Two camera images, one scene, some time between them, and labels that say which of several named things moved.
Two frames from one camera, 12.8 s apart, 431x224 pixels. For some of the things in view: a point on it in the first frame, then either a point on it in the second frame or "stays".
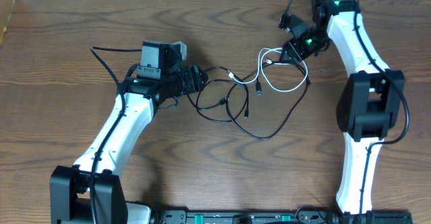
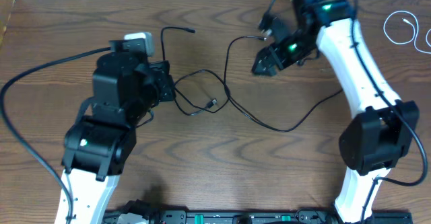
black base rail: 281,216 stays
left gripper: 193,79 to 162,76
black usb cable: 246,103 to 212,103
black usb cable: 252,72 to 245,114
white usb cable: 260,66 to 414,41
